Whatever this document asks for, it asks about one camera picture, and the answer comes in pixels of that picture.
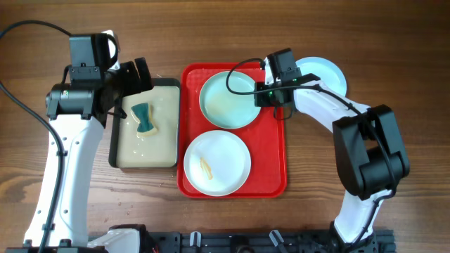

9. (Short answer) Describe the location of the black tray with soapy water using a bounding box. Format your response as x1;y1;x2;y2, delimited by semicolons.
108;78;181;169

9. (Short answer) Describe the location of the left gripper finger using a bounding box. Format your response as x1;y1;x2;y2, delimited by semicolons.
117;61;141;98
135;57;153;91

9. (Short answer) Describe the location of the green and yellow sponge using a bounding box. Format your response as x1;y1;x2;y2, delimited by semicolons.
131;103;158;138

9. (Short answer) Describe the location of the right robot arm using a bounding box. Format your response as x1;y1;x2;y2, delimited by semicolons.
255;48;410;252

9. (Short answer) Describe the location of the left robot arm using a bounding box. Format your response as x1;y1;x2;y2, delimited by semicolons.
23;30;153;252

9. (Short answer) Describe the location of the white plate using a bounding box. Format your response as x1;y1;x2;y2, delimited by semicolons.
184;130;252;197

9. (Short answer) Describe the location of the pale green plate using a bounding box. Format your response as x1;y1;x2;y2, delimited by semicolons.
199;71;261;129

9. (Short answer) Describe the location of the red plastic tray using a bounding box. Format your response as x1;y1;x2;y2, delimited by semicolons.
176;63;288;199

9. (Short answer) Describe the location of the light blue plate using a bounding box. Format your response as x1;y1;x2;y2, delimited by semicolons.
296;57;347;96

